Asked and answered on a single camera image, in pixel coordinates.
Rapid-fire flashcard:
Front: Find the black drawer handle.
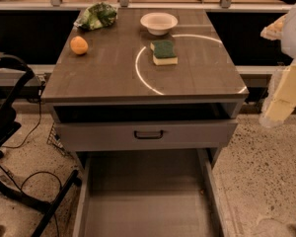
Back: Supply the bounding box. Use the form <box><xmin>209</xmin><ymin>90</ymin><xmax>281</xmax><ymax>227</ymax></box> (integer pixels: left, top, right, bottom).
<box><xmin>133</xmin><ymin>130</ymin><xmax>164</xmax><ymax>140</ymax></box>

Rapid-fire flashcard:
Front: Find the white bowl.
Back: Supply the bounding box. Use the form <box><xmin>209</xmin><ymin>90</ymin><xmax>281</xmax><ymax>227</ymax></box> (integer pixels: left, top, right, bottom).
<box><xmin>140</xmin><ymin>13</ymin><xmax>178</xmax><ymax>36</ymax></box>

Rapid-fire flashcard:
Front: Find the black floor cable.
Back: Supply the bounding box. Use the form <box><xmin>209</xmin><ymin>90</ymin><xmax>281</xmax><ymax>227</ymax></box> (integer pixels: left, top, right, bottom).
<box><xmin>0</xmin><ymin>79</ymin><xmax>63</xmax><ymax>237</ymax></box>

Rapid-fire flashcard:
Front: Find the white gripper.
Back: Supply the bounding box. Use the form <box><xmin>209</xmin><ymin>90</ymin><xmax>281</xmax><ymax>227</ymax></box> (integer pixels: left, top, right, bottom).
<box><xmin>259</xmin><ymin>3</ymin><xmax>296</xmax><ymax>127</ymax></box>

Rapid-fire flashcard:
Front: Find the grey drawer cabinet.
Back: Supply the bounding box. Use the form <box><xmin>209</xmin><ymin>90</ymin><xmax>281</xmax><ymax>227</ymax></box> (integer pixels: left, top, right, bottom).
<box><xmin>40</xmin><ymin>7</ymin><xmax>250</xmax><ymax>170</ymax></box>

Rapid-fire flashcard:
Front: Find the open lower grey drawer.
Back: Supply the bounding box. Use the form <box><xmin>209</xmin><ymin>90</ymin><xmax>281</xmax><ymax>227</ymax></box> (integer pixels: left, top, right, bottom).
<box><xmin>72</xmin><ymin>149</ymin><xmax>230</xmax><ymax>237</ymax></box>

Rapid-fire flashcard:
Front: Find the green yellow sponge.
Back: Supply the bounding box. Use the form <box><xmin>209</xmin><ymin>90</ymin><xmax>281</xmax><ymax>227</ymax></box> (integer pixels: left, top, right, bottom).
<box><xmin>150</xmin><ymin>40</ymin><xmax>178</xmax><ymax>65</ymax></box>

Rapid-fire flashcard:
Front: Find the orange fruit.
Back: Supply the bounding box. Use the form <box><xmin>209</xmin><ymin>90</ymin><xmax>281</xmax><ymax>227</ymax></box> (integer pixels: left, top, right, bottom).
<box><xmin>70</xmin><ymin>37</ymin><xmax>89</xmax><ymax>55</ymax></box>

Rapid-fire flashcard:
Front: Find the green chip bag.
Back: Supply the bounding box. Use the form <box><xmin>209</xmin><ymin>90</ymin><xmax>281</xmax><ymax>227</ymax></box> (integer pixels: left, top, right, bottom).
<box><xmin>74</xmin><ymin>3</ymin><xmax>117</xmax><ymax>31</ymax></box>

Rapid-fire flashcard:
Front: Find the upper grey drawer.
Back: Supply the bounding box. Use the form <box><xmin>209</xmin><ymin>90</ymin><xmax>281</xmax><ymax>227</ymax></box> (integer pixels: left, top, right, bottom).
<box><xmin>55</xmin><ymin>119</ymin><xmax>237</xmax><ymax>152</ymax></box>

